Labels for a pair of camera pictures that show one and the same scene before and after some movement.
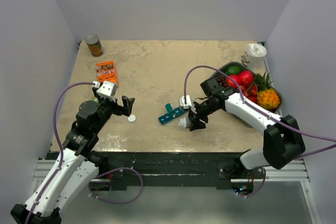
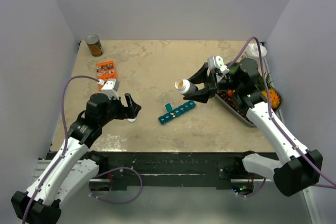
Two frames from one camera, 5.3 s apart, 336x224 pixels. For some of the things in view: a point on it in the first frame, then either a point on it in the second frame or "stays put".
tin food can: x=94 y=44 stays put
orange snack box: x=105 y=71 stays put
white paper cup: x=253 y=56 stays put
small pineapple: x=268 y=97 stays put
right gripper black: x=197 y=124 -> x=202 y=95
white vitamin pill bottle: x=184 y=122 -> x=185 y=86
